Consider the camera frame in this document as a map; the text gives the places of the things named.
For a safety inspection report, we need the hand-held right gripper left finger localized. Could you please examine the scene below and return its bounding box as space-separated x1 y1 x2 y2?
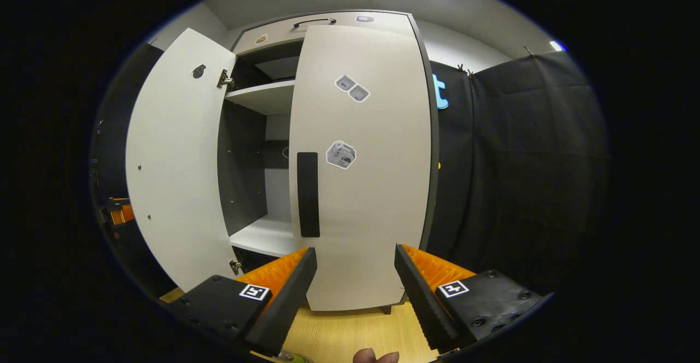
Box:
167 247 318 356

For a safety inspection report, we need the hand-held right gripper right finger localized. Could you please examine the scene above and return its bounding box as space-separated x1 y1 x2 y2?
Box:
394 244 551 353

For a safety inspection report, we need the white cabinet door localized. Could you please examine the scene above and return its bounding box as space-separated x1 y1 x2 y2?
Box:
126 28 241 292
288 24 433 312

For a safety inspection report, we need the black backdrop cloth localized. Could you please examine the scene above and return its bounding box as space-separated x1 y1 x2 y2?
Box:
90 43 610 298

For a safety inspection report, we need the white and grey cabinet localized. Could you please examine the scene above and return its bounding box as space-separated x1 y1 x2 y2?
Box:
216 9 441 315

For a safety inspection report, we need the beige cabinet drawer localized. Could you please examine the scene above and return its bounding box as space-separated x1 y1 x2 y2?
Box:
234 11 415 55

